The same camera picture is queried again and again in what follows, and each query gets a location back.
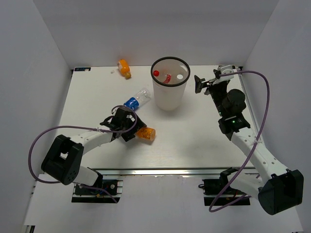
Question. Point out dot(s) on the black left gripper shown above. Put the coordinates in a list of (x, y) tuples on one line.
[(128, 135)]

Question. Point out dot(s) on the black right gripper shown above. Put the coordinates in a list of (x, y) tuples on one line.
[(198, 84)]

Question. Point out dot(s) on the orange pill bottle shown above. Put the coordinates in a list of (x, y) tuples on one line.
[(146, 133)]

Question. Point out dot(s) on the clear bottle with red label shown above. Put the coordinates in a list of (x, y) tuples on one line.
[(162, 77)]

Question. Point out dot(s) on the clear bottle with blue label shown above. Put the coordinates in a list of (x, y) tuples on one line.
[(139, 99)]

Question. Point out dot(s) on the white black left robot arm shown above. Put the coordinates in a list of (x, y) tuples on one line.
[(63, 160)]

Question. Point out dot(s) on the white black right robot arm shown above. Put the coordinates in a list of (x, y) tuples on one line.
[(277, 188)]

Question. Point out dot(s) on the white bin with black rim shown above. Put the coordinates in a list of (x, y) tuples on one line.
[(169, 96)]

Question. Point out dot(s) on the orange juice bottle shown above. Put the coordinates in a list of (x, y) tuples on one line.
[(124, 69)]

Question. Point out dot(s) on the blue label sticker left corner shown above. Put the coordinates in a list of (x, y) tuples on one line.
[(82, 69)]

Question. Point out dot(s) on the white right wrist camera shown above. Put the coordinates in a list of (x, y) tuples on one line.
[(223, 74)]

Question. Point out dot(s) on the aluminium rail at table side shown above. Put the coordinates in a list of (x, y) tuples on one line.
[(250, 115)]

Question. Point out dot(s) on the aluminium front table rail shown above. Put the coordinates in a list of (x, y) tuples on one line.
[(160, 171)]

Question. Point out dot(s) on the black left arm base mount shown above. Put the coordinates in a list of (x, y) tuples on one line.
[(110, 192)]

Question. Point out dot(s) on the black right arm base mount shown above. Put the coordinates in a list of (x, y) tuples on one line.
[(211, 188)]

